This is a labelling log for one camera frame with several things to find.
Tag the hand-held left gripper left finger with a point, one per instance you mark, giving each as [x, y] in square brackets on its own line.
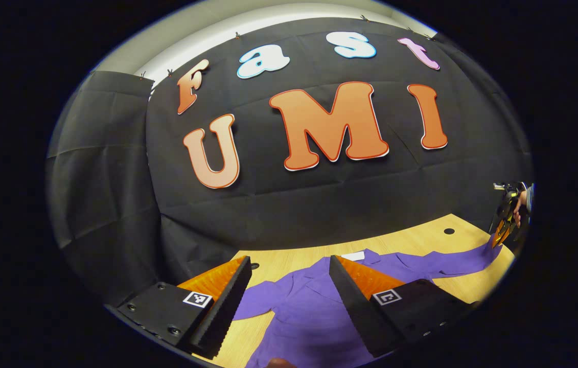
[227, 306]

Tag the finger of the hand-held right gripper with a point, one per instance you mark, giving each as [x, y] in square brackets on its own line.
[501, 237]

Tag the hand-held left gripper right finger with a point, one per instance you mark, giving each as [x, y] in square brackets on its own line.
[352, 306]

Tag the purple button shirt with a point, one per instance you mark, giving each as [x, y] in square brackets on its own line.
[309, 317]

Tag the black backdrop cloth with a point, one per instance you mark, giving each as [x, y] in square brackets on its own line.
[319, 204]

